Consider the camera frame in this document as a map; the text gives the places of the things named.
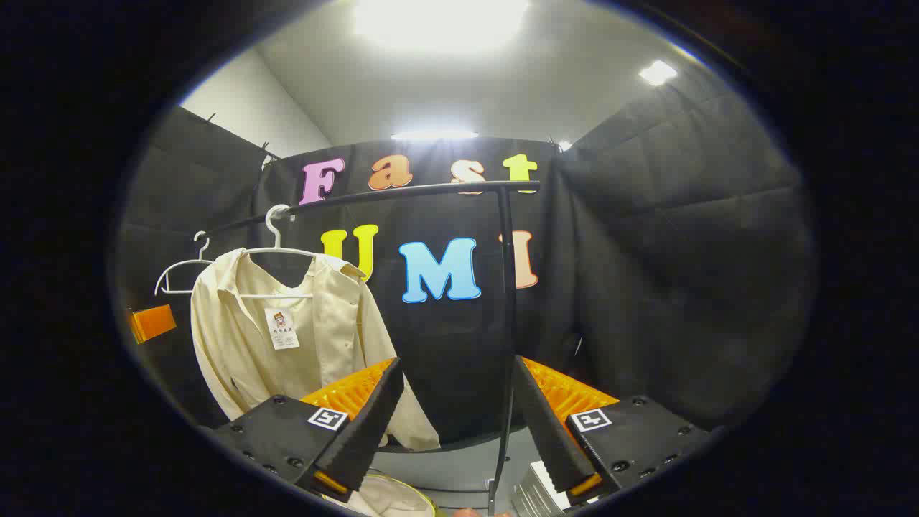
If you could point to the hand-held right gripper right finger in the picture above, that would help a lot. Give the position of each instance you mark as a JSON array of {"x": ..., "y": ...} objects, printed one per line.
[{"x": 549, "y": 438}]

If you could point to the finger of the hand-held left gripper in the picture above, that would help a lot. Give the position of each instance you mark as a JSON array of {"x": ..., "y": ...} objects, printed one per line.
[{"x": 152, "y": 323}]

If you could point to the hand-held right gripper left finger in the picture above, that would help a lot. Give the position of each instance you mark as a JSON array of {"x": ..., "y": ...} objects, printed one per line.
[{"x": 366, "y": 438}]

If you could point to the white laundry hamper yellow rim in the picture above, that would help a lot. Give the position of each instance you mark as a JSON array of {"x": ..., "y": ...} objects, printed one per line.
[{"x": 388, "y": 499}]

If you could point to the cream button shirt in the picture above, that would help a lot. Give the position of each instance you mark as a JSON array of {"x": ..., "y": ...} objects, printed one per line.
[{"x": 237, "y": 337}]

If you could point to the white hanger with taped hook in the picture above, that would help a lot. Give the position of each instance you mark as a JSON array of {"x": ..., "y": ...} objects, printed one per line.
[{"x": 276, "y": 249}]

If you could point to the white plastic clothes hanger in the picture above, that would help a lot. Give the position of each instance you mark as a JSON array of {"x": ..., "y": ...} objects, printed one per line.
[{"x": 203, "y": 251}]

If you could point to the black metal clothes rack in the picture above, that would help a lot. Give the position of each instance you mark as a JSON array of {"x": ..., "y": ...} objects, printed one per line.
[{"x": 507, "y": 287}]

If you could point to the white plastic cabinet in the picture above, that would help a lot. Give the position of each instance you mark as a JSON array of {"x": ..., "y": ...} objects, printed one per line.
[{"x": 535, "y": 495}]

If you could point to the black backdrop cloth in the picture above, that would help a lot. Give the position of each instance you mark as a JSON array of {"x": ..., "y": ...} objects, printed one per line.
[{"x": 646, "y": 287}]

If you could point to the ceiling light strip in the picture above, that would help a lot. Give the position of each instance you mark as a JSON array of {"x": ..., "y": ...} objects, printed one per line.
[{"x": 434, "y": 135}]

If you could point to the small ceiling light panel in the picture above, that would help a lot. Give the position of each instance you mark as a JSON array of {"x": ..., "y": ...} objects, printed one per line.
[{"x": 658, "y": 72}]

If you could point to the large ceiling light panel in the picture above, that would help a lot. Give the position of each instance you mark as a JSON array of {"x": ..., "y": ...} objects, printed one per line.
[{"x": 438, "y": 21}]

